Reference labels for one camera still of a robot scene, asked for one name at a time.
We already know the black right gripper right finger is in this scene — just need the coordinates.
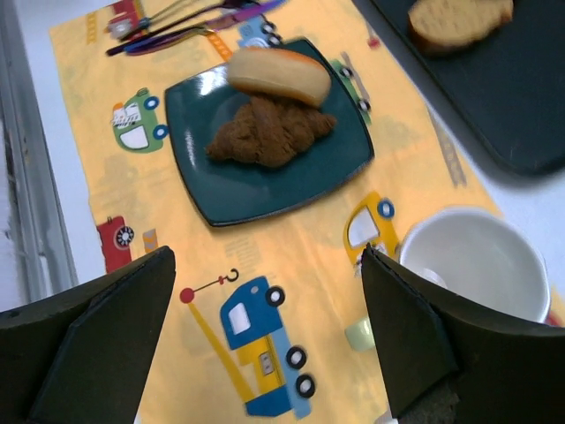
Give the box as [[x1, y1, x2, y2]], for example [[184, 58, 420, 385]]
[[362, 247, 564, 423]]

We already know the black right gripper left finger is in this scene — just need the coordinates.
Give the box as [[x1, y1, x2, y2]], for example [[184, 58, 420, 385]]
[[1, 246, 176, 423]]

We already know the pale green mug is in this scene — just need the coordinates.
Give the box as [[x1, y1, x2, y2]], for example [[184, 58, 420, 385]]
[[343, 207, 553, 353]]

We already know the brown croissant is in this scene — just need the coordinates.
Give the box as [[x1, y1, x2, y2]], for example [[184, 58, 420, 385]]
[[206, 95, 337, 169]]

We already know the glazed bagel donut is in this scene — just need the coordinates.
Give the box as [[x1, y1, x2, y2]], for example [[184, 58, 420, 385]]
[[227, 47, 332, 108]]

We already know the sliced seeded bread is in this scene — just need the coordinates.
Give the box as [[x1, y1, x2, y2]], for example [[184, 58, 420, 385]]
[[408, 0, 514, 55]]

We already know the yellow cartoon car placemat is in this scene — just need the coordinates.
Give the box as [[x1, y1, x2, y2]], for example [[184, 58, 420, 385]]
[[50, 1, 496, 423]]

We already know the dark teal square plate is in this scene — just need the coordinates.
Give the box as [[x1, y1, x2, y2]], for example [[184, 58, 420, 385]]
[[164, 37, 374, 227]]

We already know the black baking tray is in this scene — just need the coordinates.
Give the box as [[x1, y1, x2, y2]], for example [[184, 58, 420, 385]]
[[355, 1, 564, 176]]

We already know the purple iridescent knife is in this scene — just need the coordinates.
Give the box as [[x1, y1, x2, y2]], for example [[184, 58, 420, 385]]
[[106, 0, 284, 57]]

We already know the purple iridescent spoon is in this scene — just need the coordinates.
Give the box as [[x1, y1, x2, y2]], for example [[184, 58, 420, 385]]
[[105, 0, 261, 57]]

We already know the aluminium table frame rail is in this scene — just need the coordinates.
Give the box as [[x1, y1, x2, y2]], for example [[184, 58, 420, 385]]
[[1, 1, 78, 303]]

